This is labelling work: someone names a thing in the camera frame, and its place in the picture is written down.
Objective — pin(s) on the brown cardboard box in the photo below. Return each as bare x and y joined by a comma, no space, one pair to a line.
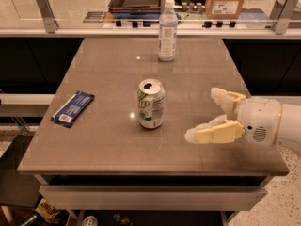
223,9

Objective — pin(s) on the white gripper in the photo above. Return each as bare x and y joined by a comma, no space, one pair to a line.
260,121

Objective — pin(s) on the white table drawer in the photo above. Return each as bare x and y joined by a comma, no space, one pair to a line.
166,198

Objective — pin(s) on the blue snack bar wrapper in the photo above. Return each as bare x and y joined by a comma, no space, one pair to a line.
69,112

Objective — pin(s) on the green white 7up can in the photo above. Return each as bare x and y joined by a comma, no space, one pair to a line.
151,103

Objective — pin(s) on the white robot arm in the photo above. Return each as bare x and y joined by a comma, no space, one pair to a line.
289,129

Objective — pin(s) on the metal glass bracket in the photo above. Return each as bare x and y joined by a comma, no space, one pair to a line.
47,15
281,25

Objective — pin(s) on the brown snack bag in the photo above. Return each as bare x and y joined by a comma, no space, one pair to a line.
48,212

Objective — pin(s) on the silver can under table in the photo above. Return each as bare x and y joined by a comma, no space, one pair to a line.
90,221

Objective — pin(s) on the right metal glass bracket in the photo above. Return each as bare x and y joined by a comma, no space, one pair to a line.
281,25

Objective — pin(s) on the left metal glass bracket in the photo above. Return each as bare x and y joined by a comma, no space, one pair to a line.
47,15

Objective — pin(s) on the green glass bottle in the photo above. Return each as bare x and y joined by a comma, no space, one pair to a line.
33,220

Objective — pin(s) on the clear plastic water bottle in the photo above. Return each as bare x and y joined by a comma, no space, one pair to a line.
168,22

